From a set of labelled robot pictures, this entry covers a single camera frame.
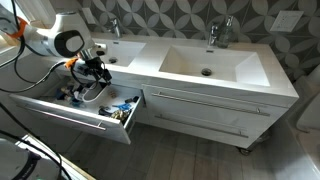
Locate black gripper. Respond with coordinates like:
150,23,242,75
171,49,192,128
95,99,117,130
87,57,113,85

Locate white open vanity drawer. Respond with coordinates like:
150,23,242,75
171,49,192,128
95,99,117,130
8,78,146,146

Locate white U-shaped pipe guard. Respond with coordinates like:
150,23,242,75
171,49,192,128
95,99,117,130
81,82,109,104

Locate white rectangular sink basin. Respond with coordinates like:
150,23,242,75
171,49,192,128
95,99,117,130
159,44,271,87
91,37,147,67

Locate white crumpled cloth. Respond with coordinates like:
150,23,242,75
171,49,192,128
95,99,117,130
74,90,85,102

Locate blue plastic package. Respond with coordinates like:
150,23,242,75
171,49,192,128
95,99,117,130
70,99,83,108

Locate gold scrunchie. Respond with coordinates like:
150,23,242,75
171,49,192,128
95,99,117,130
110,109,131,123

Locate dark clothing pile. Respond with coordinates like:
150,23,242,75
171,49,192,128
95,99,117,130
54,84,84,108

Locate chrome sink faucet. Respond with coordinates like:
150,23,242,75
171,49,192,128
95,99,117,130
108,17,123,39
206,21,221,52

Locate wooden robot platform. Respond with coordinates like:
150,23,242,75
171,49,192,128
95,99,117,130
19,133,88,180

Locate white vanity cabinet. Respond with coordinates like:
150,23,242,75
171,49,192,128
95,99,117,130
53,31,299,149

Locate clear glass soap bottle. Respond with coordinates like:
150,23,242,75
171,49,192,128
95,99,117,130
218,14,235,49

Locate metal caster wheel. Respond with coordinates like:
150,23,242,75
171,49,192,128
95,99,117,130
237,145,254,156

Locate white toilet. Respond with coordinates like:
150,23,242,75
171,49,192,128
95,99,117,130
266,63,320,180

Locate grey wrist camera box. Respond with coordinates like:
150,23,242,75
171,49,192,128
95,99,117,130
75,63,94,77

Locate blue handled scissors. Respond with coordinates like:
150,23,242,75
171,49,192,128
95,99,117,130
112,102,133,112

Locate orange wrist cable clip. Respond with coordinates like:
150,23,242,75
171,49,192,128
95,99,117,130
64,57,79,70

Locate silver open drawer handle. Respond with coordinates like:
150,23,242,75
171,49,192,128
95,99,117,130
24,105,107,132

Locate black cable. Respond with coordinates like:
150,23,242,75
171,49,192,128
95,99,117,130
0,101,73,180
0,129,46,180
0,59,68,94

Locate orange arm strap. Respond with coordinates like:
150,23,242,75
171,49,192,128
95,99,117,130
11,15,30,40

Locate long silver drawer handle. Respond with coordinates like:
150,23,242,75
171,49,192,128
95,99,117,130
150,91,272,117

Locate white wall outlet plate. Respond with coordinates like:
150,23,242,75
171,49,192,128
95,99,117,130
269,9,305,33

